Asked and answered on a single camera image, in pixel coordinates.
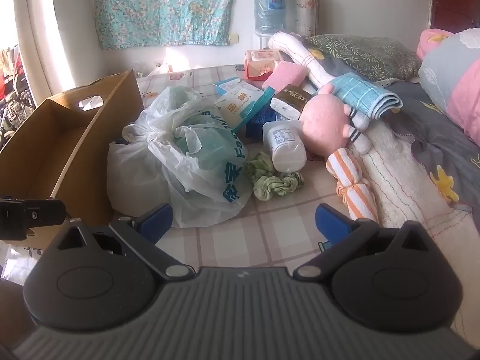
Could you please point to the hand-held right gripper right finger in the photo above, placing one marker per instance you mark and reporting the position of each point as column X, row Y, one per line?
column 332, row 225

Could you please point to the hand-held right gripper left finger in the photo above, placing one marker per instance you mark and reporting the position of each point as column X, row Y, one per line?
column 155, row 222

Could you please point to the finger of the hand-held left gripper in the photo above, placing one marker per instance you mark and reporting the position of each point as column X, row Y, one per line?
column 37, row 213

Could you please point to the brown cardboard box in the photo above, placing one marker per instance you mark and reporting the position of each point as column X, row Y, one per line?
column 33, row 146

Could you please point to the white yogurt cup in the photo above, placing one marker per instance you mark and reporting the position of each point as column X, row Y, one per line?
column 285, row 146

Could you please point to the orange striped towel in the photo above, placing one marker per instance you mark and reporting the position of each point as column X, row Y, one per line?
column 352, row 183

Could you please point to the plain white plastic bag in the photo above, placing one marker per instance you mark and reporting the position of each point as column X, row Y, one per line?
column 131, row 180

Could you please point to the white plastic bag green print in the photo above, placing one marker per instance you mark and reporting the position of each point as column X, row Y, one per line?
column 195, row 165

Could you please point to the green crumpled cloth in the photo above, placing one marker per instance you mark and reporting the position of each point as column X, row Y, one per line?
column 270, row 187

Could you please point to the pink plush toy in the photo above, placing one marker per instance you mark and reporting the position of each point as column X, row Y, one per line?
column 322, row 123

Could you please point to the blue folded towel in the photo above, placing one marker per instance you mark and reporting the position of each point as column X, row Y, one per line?
column 360, row 93

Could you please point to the blue white wipes packet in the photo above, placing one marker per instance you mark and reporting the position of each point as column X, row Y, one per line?
column 240, row 107

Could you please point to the small white bag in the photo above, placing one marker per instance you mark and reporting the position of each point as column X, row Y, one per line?
column 159, row 70

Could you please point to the pink sponge cloth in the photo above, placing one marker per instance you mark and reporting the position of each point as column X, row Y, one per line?
column 285, row 77

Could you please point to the green leaf print pillow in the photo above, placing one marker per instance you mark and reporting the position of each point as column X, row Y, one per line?
column 367, row 56

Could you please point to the red tissue pack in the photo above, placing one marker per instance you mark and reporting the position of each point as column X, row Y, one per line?
column 257, row 69

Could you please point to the pink and grey pillow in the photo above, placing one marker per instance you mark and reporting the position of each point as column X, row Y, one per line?
column 450, row 78

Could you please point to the white water dispenser stand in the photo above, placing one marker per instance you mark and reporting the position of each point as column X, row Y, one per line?
column 262, row 41

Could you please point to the rolled patterned mat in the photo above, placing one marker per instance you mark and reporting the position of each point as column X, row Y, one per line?
column 305, row 11

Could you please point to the blue water jug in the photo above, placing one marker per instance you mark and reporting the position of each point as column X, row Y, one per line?
column 268, row 15

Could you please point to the dark red door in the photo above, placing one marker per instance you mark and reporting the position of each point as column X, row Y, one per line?
column 453, row 7

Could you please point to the wall socket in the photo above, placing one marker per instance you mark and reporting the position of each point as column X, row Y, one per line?
column 233, row 38

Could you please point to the teal floral wall cloth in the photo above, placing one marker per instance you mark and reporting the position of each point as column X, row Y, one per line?
column 161, row 7

